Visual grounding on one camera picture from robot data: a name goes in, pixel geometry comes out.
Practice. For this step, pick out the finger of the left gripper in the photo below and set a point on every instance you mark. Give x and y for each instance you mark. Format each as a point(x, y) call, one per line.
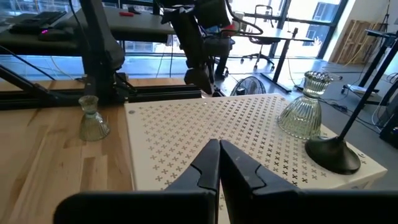
point(200, 81)

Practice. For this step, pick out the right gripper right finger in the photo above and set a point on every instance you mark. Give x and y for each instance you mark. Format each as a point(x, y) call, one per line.
point(242, 180)

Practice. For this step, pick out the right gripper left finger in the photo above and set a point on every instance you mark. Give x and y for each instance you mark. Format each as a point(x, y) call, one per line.
point(199, 177)

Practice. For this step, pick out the green glass candle holder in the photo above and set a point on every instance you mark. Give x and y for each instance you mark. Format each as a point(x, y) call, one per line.
point(301, 118)
point(93, 124)

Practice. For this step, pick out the black metal candlestick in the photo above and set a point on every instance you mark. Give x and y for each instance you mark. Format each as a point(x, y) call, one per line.
point(332, 155)

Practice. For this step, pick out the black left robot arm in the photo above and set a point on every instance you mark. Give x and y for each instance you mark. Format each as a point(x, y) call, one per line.
point(99, 53)

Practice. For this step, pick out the black and red chair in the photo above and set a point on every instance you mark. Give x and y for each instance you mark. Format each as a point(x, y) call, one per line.
point(220, 46)

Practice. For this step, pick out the white perforated shelf riser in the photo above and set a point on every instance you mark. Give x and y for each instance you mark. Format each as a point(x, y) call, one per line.
point(202, 121)

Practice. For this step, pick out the black floor fan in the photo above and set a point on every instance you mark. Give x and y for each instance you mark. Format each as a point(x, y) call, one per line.
point(248, 87)

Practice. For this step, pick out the dark office desk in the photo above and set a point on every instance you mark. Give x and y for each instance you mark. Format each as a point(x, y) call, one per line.
point(140, 28)

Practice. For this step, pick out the small red item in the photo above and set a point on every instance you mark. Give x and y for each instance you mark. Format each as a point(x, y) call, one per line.
point(126, 14)

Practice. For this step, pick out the black office chair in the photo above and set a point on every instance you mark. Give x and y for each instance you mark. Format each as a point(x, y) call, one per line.
point(264, 40)

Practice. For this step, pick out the desk with black leg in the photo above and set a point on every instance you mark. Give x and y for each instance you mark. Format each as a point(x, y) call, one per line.
point(281, 59)

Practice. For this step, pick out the black computer mouse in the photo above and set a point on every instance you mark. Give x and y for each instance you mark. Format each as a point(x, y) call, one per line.
point(54, 35)

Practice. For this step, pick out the white floor box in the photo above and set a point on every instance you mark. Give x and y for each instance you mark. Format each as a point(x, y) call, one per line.
point(357, 89)

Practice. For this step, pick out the wooden pallet boards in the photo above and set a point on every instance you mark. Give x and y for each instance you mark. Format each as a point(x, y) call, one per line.
point(351, 40)

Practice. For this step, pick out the black equipment case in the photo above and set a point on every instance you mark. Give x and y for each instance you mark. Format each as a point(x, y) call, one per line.
point(390, 124)

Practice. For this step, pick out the black tripod stand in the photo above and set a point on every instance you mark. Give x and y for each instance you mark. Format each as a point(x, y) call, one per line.
point(377, 33)

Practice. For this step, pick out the black aluminium table frame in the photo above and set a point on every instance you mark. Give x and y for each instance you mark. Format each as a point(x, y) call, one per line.
point(161, 93)

